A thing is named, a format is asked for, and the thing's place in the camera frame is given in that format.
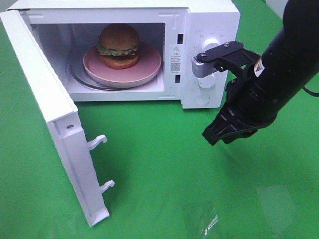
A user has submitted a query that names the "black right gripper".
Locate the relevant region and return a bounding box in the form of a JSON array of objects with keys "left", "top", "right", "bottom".
[{"left": 191, "top": 41, "right": 281, "bottom": 146}]

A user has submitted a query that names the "pink plate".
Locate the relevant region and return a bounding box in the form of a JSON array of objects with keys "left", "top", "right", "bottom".
[{"left": 83, "top": 42, "right": 161, "bottom": 88}]

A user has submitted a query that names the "burger with lettuce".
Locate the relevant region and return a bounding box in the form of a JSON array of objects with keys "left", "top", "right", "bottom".
[{"left": 96, "top": 23, "right": 140, "bottom": 70}]

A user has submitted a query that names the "white microwave door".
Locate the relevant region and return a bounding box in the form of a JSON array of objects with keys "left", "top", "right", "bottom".
[{"left": 0, "top": 10, "right": 115, "bottom": 226}]

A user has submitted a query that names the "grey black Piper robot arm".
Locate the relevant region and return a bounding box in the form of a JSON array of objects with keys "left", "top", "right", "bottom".
[{"left": 192, "top": 0, "right": 319, "bottom": 145}]

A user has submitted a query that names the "white upper power knob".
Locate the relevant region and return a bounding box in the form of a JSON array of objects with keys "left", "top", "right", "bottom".
[{"left": 201, "top": 37, "right": 220, "bottom": 51}]

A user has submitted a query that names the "white warning label sticker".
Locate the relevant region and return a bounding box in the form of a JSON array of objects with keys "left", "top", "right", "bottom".
[{"left": 168, "top": 44, "right": 182, "bottom": 74}]

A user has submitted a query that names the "white microwave oven body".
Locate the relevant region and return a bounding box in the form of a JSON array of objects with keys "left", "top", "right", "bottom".
[{"left": 5, "top": 0, "right": 240, "bottom": 109}]

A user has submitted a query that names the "clear tape patch on cloth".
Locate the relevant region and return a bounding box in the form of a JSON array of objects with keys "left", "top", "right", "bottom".
[{"left": 182, "top": 200, "right": 220, "bottom": 239}]

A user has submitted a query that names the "glass microwave turntable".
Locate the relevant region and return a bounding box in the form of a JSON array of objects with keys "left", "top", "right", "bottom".
[{"left": 70, "top": 63, "right": 164, "bottom": 92}]

